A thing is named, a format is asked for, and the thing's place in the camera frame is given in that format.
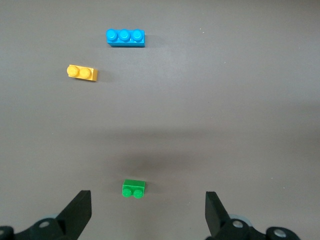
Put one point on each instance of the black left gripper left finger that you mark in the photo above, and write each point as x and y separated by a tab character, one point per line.
75	220

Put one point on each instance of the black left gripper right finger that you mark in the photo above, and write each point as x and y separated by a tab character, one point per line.
220	225

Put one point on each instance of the blue three-stud block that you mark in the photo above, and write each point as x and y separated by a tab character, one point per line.
125	38

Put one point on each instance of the green two-stud block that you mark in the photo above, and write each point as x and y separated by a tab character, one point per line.
133	187

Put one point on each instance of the yellow two-stud block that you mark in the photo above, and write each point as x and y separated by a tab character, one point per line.
82	73

